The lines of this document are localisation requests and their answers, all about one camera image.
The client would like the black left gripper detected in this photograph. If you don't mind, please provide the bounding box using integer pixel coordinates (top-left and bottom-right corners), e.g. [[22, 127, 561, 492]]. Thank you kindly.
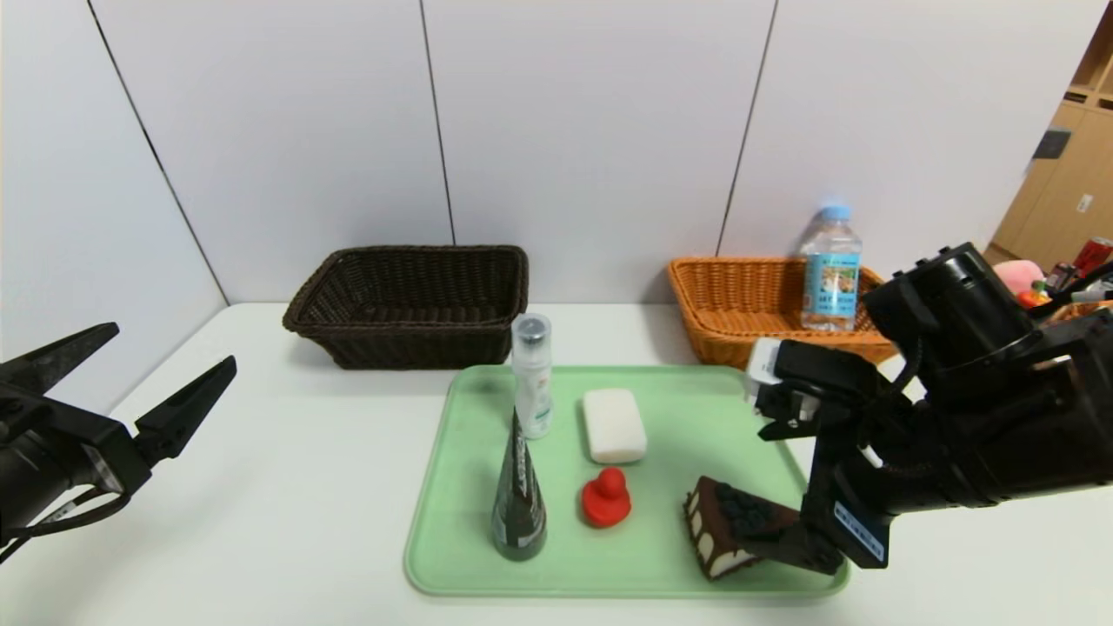
[[0, 322, 237, 546]]

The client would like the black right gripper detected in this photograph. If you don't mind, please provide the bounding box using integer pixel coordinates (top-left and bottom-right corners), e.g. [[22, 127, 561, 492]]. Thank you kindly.
[[736, 434, 954, 576]]

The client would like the chocolate blueberry cake slice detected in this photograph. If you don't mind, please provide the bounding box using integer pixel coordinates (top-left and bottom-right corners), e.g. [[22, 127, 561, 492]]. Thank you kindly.
[[683, 476, 803, 582]]

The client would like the white soap bar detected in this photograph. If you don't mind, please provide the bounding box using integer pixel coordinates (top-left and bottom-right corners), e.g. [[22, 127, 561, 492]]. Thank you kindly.
[[583, 388, 648, 465]]

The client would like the clear water bottle blue label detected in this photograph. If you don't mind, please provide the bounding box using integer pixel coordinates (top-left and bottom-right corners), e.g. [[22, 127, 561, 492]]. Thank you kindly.
[[798, 204, 863, 332]]

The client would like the dark green cone tube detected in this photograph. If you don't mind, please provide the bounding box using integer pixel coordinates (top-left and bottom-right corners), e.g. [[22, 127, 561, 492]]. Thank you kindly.
[[491, 409, 549, 562]]

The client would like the white lotion bottle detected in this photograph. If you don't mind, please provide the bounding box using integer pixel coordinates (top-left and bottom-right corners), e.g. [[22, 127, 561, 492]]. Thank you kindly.
[[511, 313, 555, 439]]

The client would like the orange wicker basket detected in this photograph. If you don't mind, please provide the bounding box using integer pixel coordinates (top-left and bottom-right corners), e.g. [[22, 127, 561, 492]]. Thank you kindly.
[[668, 256, 901, 370]]

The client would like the dark brown wicker basket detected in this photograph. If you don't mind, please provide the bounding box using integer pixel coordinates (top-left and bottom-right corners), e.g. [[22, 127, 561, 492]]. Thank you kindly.
[[283, 245, 530, 370]]

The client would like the light green plastic tray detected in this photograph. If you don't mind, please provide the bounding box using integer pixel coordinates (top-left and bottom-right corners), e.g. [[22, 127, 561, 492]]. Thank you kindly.
[[404, 363, 851, 599]]

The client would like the red rubber duck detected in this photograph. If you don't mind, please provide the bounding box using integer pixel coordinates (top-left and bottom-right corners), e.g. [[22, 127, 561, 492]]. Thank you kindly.
[[581, 467, 632, 529]]

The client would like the pink peach toy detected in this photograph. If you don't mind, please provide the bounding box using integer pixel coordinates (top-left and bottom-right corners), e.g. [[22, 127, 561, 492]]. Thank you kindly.
[[994, 259, 1045, 296]]

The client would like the light wooden cabinet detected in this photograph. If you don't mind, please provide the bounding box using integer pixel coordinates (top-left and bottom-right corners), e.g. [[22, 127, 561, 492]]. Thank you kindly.
[[991, 0, 1113, 288]]

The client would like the black left camera cable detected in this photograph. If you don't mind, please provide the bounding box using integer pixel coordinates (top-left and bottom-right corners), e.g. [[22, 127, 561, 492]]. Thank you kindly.
[[0, 489, 133, 566]]

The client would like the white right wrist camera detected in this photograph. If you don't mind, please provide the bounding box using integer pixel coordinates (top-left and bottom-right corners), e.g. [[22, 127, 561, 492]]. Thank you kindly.
[[745, 337, 818, 441]]

